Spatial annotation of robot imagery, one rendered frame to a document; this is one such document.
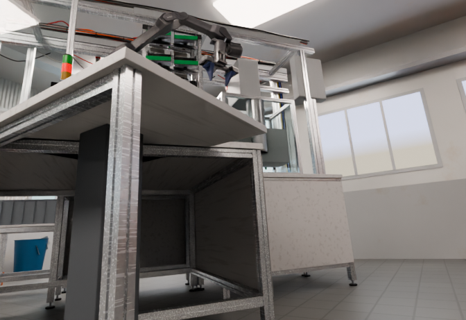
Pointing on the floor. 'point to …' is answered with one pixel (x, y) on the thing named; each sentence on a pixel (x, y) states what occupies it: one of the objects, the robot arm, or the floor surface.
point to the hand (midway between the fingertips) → (218, 76)
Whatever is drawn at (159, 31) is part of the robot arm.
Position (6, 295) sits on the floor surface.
